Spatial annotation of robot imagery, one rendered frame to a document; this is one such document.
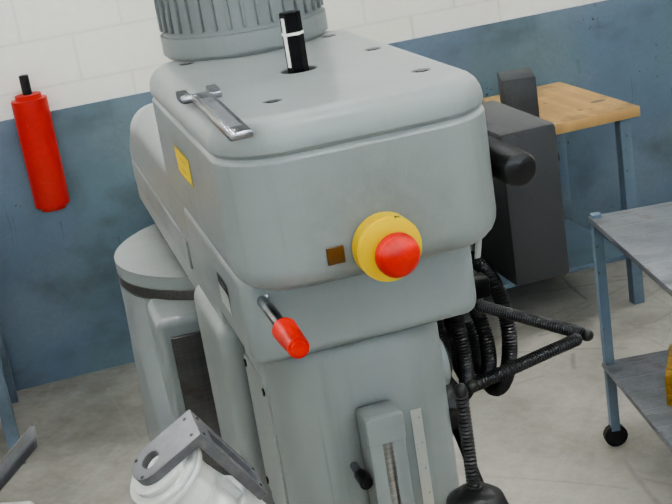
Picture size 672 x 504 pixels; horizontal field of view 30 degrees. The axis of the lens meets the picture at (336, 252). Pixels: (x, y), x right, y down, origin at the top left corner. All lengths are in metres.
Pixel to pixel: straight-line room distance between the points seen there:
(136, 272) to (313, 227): 0.77
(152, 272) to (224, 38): 0.49
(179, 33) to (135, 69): 4.06
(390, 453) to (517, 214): 0.46
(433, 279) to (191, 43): 0.41
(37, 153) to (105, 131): 0.33
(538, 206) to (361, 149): 0.59
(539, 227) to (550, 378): 3.37
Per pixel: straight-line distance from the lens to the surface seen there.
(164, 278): 1.79
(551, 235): 1.66
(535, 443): 4.53
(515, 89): 5.30
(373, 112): 1.09
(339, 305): 1.23
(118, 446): 5.04
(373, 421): 1.28
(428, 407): 1.34
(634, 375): 4.24
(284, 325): 1.10
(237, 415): 1.50
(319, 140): 1.08
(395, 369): 1.31
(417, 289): 1.25
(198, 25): 1.45
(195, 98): 1.19
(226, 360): 1.47
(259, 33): 1.44
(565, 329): 1.35
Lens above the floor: 2.10
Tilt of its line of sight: 18 degrees down
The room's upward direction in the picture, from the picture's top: 9 degrees counter-clockwise
